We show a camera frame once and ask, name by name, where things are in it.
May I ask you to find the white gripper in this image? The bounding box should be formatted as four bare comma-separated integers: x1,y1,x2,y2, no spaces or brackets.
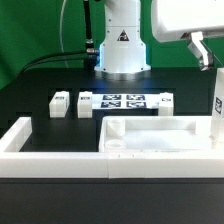
151,0,224,71

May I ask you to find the white desk top panel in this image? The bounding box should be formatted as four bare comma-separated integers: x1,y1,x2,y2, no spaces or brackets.
99,116,224,152

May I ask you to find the white U-shaped fence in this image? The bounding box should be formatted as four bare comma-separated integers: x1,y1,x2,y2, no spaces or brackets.
0,117,224,178

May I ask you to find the black cable lower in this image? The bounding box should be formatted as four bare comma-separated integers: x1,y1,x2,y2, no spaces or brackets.
23,55,100,73

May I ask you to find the thin white cable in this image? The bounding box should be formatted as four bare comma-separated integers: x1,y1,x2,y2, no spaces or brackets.
58,0,69,69

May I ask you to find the black cable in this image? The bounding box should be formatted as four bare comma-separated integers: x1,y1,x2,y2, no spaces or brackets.
20,49,100,75
23,55,100,73

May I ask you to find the sheet with four markers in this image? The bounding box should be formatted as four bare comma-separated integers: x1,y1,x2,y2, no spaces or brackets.
92,94,160,110

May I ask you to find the black vertical pole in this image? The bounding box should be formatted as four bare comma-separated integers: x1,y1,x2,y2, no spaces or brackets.
83,0,94,70

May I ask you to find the black cable upper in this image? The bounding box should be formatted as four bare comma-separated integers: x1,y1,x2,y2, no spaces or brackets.
20,49,100,75

